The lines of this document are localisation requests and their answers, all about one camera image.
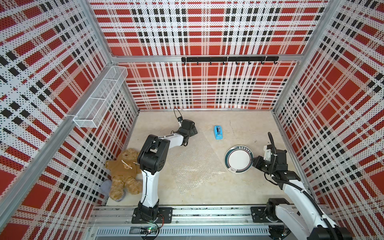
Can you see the white plate green red rim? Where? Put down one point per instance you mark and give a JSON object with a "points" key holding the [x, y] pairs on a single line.
{"points": [[238, 159]]}

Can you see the black wall hook rail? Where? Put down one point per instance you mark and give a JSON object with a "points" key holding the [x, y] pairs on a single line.
{"points": [[260, 59]]}

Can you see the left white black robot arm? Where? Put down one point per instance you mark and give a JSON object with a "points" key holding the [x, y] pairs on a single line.
{"points": [[152, 159]]}

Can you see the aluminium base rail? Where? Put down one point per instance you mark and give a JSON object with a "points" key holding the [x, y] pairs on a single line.
{"points": [[188, 221]]}

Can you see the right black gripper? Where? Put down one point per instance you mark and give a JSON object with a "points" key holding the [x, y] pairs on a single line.
{"points": [[256, 164]]}

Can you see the clear bubble wrap sheet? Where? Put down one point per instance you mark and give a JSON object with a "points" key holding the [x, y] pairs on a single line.
{"points": [[195, 164]]}

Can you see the blue tape dispenser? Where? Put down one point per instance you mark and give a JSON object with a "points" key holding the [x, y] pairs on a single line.
{"points": [[218, 132]]}

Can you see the grey blue slipper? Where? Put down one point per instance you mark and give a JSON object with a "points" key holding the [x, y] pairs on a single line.
{"points": [[106, 188]]}

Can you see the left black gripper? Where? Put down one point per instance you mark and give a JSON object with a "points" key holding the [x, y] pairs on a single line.
{"points": [[194, 130]]}

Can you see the green circuit board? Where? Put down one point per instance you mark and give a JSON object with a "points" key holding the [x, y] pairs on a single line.
{"points": [[143, 231]]}

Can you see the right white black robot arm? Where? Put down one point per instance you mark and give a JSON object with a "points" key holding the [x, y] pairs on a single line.
{"points": [[304, 217]]}

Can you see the brown teddy bear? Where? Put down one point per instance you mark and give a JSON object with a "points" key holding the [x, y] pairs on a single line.
{"points": [[124, 171]]}

